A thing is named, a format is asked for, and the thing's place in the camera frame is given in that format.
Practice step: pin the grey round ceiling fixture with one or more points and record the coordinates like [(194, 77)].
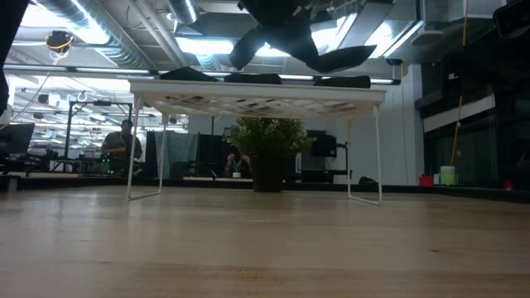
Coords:
[(427, 37)]

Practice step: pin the black aluminium table frame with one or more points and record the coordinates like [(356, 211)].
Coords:
[(455, 191)]

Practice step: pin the black monitor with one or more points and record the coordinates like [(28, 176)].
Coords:
[(325, 145), (16, 138)]

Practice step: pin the red cup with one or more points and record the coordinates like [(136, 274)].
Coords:
[(426, 180)]

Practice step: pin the grey fabric partition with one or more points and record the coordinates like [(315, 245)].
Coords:
[(178, 149)]

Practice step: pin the person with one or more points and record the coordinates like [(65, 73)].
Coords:
[(237, 163), (120, 142)]

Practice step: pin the silver round air duct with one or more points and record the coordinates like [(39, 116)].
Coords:
[(184, 10)]

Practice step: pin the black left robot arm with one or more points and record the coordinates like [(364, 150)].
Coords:
[(10, 33)]

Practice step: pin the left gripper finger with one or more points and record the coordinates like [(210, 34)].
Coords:
[(308, 51), (246, 49)]

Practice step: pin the silver ribbed air duct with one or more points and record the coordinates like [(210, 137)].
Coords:
[(95, 33)]

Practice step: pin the black round ceiling device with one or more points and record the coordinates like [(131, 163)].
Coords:
[(59, 40)]

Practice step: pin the artificial green potted plant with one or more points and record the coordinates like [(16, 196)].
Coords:
[(269, 140)]

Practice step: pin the pale green cup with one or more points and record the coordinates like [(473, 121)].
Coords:
[(448, 175)]

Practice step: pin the black metal frame stand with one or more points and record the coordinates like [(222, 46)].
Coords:
[(99, 102)]

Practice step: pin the small black rounded object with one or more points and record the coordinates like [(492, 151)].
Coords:
[(367, 180)]

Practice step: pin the small square black plate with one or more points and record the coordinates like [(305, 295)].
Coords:
[(186, 75)]

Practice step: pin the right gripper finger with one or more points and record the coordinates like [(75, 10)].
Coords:
[(468, 66), (513, 18)]

